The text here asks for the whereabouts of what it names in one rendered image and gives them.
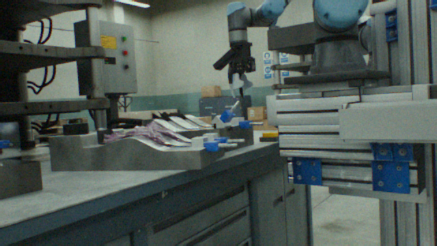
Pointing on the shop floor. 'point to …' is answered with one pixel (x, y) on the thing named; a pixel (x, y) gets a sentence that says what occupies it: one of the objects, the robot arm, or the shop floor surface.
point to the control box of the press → (125, 61)
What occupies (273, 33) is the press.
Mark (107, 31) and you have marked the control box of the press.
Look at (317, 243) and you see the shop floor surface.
